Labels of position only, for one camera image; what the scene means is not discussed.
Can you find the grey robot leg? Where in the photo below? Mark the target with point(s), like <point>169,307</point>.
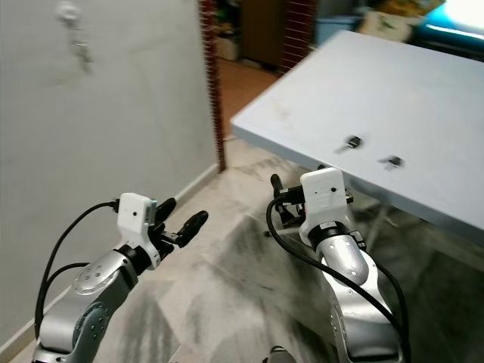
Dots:
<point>280,355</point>

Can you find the wide red brick pillar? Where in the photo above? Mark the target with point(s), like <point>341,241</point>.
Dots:
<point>295,34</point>

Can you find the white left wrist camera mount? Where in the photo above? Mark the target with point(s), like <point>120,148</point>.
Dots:
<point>134,215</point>

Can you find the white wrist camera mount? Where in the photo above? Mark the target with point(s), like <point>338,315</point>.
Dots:
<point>325,197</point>
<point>134,215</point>

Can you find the blue plastic bin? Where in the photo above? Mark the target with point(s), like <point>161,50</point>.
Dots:
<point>333,29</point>

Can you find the brown wooden door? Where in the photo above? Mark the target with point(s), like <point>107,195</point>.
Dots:
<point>261,30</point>

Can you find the pale blue table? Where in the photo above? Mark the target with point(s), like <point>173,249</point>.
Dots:
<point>386,91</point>

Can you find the cream printed box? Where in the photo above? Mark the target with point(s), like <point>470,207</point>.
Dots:
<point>386,23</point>

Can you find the bright blue sheet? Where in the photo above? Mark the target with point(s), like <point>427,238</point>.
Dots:
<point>454,26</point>

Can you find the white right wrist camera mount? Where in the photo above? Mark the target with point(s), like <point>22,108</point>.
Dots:
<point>325,197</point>

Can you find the narrow red brick pillar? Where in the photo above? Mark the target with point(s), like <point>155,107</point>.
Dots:
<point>208,76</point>

